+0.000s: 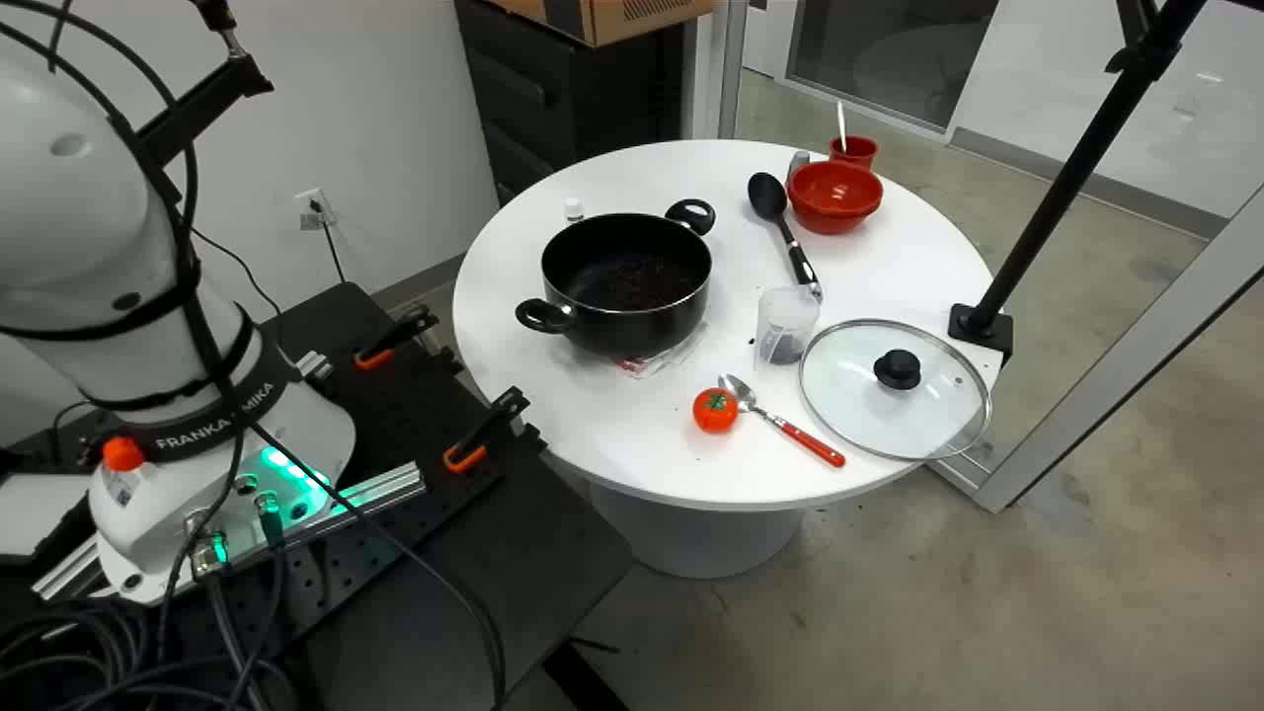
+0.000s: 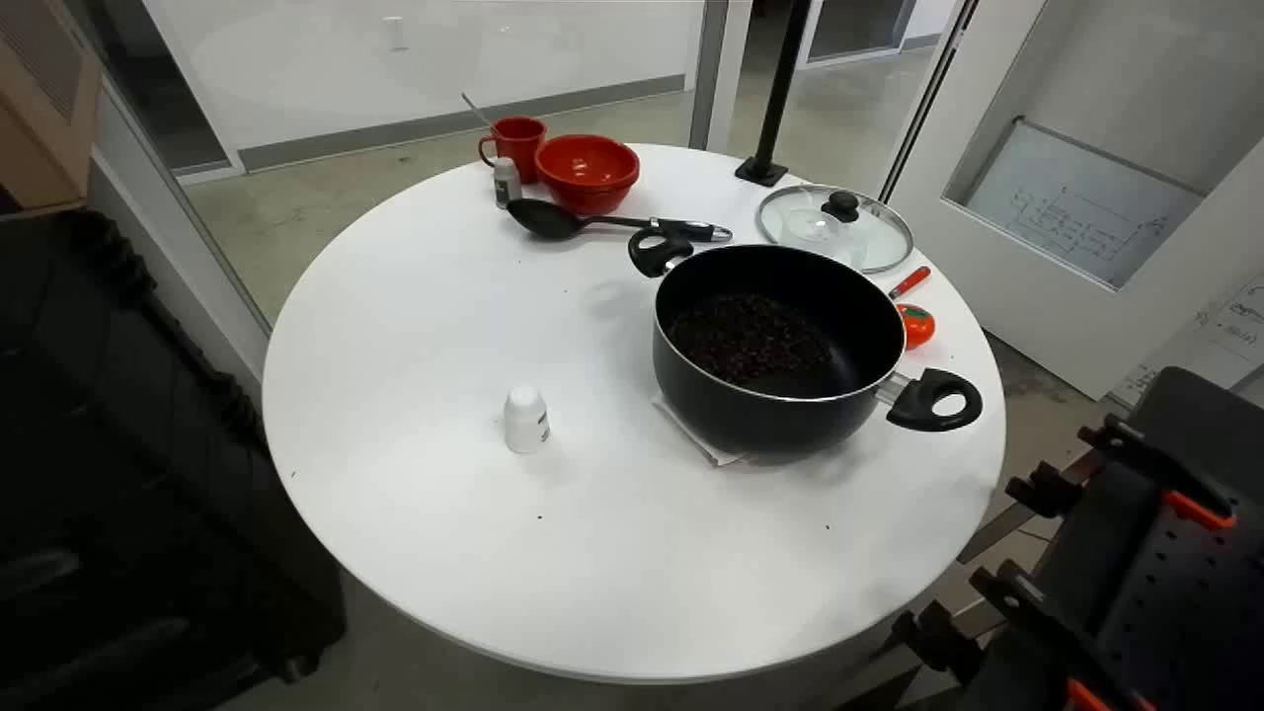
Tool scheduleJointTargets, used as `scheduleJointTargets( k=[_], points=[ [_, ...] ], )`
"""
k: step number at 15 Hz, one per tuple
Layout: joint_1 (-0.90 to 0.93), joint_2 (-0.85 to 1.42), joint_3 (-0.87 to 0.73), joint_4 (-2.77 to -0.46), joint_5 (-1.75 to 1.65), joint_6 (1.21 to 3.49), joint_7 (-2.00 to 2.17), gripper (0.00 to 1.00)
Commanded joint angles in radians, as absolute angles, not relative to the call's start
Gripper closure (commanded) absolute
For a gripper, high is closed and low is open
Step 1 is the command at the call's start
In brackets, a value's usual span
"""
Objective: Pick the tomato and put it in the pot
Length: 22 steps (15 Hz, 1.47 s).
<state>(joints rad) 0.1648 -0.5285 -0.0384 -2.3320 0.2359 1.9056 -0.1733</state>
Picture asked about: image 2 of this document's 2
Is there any red mug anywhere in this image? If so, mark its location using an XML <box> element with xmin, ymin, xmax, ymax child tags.
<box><xmin>474</xmin><ymin>116</ymin><xmax>551</xmax><ymax>189</ymax></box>

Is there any white trivet mat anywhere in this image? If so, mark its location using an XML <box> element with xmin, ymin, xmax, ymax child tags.
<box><xmin>654</xmin><ymin>389</ymin><xmax>756</xmax><ymax>472</ymax></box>

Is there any black ladle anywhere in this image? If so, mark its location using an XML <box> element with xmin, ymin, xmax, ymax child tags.
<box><xmin>501</xmin><ymin>193</ymin><xmax>735</xmax><ymax>248</ymax></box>

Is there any red bowl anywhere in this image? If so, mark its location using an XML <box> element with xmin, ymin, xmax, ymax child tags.
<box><xmin>531</xmin><ymin>130</ymin><xmax>644</xmax><ymax>216</ymax></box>

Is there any glass pot lid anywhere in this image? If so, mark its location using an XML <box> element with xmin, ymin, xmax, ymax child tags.
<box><xmin>750</xmin><ymin>183</ymin><xmax>917</xmax><ymax>275</ymax></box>

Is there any black workbench with clamps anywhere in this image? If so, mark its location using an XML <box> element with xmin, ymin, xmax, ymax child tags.
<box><xmin>888</xmin><ymin>364</ymin><xmax>1264</xmax><ymax>711</ymax></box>

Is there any wooden shelf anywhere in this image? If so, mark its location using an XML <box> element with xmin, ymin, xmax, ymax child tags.
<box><xmin>0</xmin><ymin>0</ymin><xmax>103</xmax><ymax>216</ymax></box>

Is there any small white bottle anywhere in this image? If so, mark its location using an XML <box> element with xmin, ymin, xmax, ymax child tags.
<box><xmin>498</xmin><ymin>383</ymin><xmax>553</xmax><ymax>458</ymax></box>

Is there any red tomato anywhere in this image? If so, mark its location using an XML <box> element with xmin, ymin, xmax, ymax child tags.
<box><xmin>897</xmin><ymin>299</ymin><xmax>941</xmax><ymax>356</ymax></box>

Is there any black cabinet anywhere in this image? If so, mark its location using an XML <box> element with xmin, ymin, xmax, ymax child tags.
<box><xmin>0</xmin><ymin>210</ymin><xmax>352</xmax><ymax>711</ymax></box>

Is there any black pole with base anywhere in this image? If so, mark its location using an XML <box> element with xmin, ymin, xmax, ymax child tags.
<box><xmin>730</xmin><ymin>0</ymin><xmax>814</xmax><ymax>189</ymax></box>

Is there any black cooking pot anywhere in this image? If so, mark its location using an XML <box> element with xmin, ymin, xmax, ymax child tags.
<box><xmin>623</xmin><ymin>225</ymin><xmax>987</xmax><ymax>458</ymax></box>

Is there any small grey shaker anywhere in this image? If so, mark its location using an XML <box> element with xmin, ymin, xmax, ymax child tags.
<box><xmin>492</xmin><ymin>155</ymin><xmax>527</xmax><ymax>210</ymax></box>

